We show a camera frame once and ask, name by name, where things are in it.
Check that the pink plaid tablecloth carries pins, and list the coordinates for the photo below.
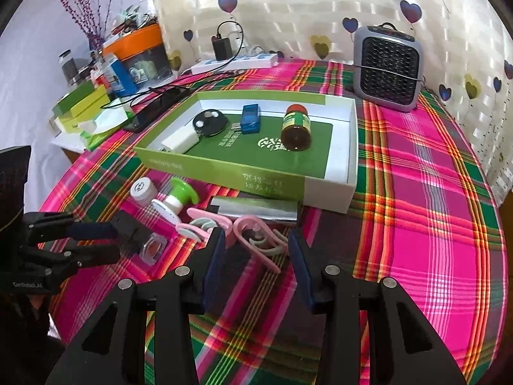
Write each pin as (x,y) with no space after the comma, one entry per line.
(421,208)

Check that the black disc with magnets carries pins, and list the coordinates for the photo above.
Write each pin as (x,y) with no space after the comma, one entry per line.
(208,126)

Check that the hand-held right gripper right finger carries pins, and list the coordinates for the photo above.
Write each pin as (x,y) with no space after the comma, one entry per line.
(301,272)

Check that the grey fan heater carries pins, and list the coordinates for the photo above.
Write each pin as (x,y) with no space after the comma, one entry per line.
(386,72)

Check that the black smartphone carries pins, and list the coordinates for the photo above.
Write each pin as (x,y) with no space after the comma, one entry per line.
(148,118)

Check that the person's left forearm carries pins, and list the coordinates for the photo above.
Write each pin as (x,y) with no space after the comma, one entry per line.
(24,329)

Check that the pink plastic clip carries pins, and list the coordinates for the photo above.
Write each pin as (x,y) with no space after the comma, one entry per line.
(256,253)
(218,220)

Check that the black power adapter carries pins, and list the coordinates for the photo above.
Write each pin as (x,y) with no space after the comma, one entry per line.
(222,48)

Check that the brown bottle with red cap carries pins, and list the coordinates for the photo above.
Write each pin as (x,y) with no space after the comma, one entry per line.
(295,134)

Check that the white USB charger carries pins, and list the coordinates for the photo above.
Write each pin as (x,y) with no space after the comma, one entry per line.
(180,142)

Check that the blue carton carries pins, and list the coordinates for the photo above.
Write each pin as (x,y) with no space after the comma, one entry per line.
(120,76)

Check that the blue USB device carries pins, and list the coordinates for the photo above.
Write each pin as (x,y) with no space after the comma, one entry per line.
(250,118)

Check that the heart-print curtain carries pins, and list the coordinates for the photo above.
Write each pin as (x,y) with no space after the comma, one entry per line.
(320,8)

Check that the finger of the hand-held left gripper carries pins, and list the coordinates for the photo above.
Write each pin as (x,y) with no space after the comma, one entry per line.
(94,231)
(96,254)

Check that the black clip clear tip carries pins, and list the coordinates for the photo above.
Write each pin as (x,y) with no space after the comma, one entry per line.
(132,228)

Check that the small white round jar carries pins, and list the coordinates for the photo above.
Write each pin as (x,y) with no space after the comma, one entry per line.
(142,189)

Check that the yellow-green cardboard box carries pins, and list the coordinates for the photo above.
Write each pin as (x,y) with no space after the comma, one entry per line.
(90,106)

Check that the dark green cardboard box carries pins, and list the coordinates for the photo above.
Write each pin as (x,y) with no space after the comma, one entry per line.
(74,98)

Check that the orange-lidded clear container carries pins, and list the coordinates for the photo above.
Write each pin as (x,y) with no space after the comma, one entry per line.
(136,42)

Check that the white power strip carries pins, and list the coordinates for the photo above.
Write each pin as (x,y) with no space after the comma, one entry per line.
(240,63)

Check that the glass jar with dark contents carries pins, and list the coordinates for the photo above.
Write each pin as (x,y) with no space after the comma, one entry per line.
(70,68)

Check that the green and white cardboard box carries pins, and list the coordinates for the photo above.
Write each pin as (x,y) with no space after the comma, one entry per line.
(256,148)

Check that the purple decorative branches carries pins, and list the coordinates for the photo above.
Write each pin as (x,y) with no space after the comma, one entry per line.
(86,20)

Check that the green-capped white round device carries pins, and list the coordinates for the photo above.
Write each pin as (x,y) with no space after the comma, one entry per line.
(182,190)

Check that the green tissue pack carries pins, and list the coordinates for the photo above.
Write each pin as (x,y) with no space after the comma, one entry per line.
(106,122)

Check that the silver tube with black cap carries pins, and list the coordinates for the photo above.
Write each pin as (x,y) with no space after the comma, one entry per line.
(260,210)

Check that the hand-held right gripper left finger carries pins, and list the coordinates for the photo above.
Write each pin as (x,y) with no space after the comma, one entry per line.
(214,272)

